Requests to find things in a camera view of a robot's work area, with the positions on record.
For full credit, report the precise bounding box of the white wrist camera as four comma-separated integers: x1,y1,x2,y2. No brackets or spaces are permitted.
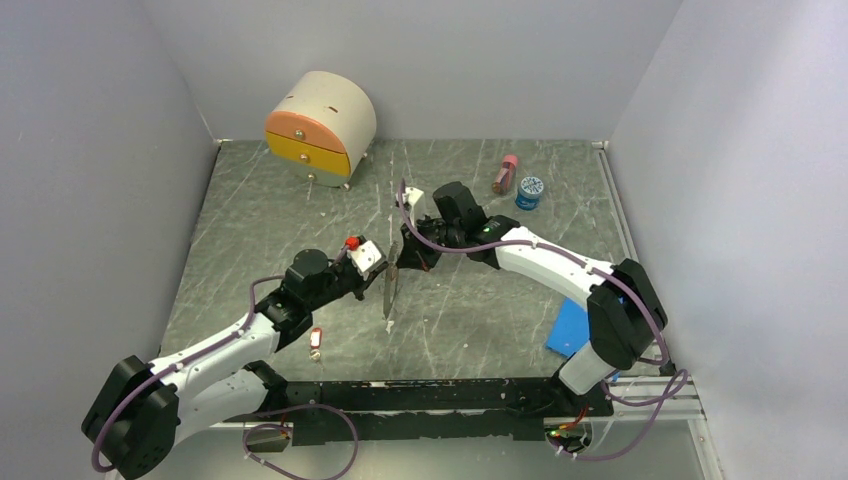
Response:
401,186,427,227
344,236,387,280

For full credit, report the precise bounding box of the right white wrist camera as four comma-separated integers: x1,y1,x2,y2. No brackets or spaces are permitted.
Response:
401,186,427,227

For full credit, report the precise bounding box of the blue round tin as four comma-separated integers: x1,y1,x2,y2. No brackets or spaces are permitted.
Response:
515,176,544,211

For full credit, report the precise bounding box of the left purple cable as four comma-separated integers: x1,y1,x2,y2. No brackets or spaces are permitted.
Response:
90,245,360,480

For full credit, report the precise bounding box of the round beige drawer box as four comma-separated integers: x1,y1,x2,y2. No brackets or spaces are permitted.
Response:
264,71,377,190

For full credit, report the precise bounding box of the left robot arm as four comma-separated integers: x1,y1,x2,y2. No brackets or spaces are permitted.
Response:
81,238,389,479

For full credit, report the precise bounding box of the blue foam sheet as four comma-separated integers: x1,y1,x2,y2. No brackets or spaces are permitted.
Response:
546,299,619,394

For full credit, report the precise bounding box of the purple cable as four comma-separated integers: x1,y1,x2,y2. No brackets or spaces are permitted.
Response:
90,245,360,480
396,178,690,463

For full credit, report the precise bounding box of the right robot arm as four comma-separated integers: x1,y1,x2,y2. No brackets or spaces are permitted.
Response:
395,182,670,415

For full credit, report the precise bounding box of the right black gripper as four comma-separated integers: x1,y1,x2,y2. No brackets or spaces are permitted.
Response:
397,211,464,272

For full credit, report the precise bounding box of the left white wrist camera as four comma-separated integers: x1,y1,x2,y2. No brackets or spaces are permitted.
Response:
344,236,387,280

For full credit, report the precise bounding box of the pink capped brown vial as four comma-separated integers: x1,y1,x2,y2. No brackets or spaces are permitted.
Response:
492,154,518,195

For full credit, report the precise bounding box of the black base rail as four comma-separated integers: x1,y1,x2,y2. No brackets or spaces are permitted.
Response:
219,376,615,446

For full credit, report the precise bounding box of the aluminium frame rail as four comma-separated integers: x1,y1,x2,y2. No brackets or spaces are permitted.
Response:
121,377,708,432

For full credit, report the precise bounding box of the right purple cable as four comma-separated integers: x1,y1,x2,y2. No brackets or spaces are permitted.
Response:
396,178,690,463

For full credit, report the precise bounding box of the key with red label fob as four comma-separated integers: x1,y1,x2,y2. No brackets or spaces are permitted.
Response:
309,327,323,363

